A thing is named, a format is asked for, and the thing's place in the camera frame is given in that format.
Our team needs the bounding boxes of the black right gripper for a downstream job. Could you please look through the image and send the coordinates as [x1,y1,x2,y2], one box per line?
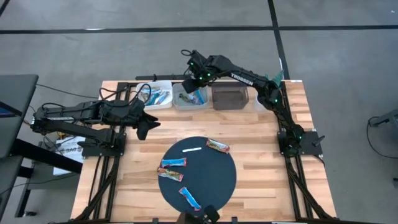
[182,51,212,94]

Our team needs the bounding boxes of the green spiky succulent plant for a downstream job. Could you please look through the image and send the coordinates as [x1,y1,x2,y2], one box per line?
[266,70,284,90]

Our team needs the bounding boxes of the dark smoky plastic bin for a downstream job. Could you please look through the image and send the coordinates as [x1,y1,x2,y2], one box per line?
[211,81,249,111]

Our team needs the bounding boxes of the white printed cardboard box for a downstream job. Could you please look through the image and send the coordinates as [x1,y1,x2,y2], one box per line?
[52,136,85,177]

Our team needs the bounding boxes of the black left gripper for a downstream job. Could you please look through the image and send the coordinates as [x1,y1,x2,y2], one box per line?
[132,105,162,140]

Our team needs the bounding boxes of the white plastic bin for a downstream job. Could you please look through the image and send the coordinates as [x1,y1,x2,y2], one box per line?
[136,80,174,110]

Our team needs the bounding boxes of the dark blue round plate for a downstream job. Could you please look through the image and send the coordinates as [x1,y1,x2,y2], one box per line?
[157,136,238,216]

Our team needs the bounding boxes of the green red-ended granola bar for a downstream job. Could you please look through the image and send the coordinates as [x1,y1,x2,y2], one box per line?
[157,167,185,183]
[205,138,231,154]

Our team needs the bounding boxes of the dark grey desk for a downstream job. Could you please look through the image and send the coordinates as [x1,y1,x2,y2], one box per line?
[0,73,84,218]

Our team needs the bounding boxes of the yellow green granola bar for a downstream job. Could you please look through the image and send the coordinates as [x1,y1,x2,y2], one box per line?
[178,92,193,105]

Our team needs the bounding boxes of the white round plant pot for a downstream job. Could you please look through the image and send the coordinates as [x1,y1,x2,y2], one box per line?
[254,95,268,112]

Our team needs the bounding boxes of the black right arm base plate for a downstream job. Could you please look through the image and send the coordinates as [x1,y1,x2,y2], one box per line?
[277,130,326,156]

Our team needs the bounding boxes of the grey translucent plastic bin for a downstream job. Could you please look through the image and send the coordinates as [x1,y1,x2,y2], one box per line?
[172,82,210,111]

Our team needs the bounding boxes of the black power strip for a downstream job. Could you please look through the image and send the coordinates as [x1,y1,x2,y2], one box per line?
[135,73,187,82]

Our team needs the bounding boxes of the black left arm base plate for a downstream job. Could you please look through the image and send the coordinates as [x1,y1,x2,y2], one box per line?
[81,132,127,158]

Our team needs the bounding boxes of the black aluminium frame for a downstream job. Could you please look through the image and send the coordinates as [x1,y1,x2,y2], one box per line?
[48,80,377,224]

